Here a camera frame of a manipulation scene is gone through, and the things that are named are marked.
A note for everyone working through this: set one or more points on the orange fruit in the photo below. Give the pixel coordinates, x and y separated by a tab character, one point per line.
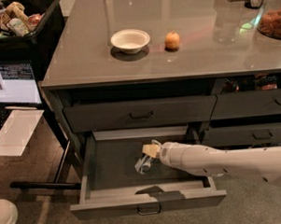
171	41

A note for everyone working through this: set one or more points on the grey middle right drawer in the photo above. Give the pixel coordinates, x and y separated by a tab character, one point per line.
243	135

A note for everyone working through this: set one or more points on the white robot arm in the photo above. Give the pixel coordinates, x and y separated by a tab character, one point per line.
258	164

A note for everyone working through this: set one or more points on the white paper bowl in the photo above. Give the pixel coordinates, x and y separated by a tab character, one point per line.
130	41

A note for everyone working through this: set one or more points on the grey top left drawer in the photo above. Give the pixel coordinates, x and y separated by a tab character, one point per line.
139	113

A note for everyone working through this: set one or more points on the black bin of snacks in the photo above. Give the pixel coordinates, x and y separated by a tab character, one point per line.
29	29

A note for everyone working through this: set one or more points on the snack bags in drawer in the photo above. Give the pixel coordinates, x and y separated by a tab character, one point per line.
260	82

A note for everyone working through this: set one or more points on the open grey middle drawer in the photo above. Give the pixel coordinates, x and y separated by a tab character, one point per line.
111	187

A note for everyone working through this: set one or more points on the white round object corner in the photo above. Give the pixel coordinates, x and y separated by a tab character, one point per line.
8	212

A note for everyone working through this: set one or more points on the grey top right drawer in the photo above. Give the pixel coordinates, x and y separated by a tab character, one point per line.
247	104

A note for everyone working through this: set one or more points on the glass jar of snacks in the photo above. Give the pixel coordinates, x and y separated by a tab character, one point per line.
270	19

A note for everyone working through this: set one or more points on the silver redbull can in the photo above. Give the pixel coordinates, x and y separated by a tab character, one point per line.
143	165

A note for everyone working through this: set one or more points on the laptop screen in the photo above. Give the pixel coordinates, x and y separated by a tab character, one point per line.
18	84

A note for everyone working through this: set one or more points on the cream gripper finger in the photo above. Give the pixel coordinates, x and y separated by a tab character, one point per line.
151	150

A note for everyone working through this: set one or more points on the black metal stand leg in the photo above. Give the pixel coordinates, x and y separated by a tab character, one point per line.
47	185

